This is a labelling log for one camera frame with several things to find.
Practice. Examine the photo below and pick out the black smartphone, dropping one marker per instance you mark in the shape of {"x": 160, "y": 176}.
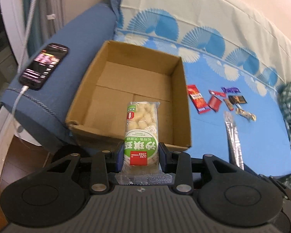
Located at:
{"x": 43, "y": 65}

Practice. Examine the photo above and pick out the brown cardboard box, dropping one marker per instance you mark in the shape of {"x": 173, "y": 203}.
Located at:
{"x": 122, "y": 73}

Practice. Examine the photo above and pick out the small red brown candy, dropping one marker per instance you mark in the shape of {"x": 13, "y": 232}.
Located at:
{"x": 228, "y": 104}

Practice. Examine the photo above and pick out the red chip packet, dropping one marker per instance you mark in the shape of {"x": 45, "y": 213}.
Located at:
{"x": 197, "y": 99}

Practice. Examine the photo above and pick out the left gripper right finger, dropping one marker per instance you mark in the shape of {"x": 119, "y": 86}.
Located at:
{"x": 179, "y": 164}

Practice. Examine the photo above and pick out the silver blue snack stick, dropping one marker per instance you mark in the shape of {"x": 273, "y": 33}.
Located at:
{"x": 233, "y": 140}

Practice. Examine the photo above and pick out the blue white patterned sofa cover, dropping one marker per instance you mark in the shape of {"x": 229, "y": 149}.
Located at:
{"x": 223, "y": 44}

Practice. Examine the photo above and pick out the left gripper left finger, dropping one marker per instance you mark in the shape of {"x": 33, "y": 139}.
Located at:
{"x": 102, "y": 163}

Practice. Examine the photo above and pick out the thin red snack stick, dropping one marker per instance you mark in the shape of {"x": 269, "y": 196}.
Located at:
{"x": 218, "y": 93}

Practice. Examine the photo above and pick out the purple chocolate bar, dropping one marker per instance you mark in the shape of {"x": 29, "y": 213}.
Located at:
{"x": 233, "y": 90}

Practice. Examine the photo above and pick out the yellow cartoon snack pack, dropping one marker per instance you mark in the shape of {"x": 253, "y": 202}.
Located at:
{"x": 246, "y": 114}

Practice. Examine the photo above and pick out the green rice cracker pack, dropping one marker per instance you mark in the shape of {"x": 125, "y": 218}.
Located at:
{"x": 141, "y": 147}

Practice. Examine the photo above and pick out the black gold snack pouch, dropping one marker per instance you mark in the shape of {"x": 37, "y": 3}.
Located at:
{"x": 235, "y": 99}

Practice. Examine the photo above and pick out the red square snack packet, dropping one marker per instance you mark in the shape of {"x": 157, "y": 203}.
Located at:
{"x": 214, "y": 103}

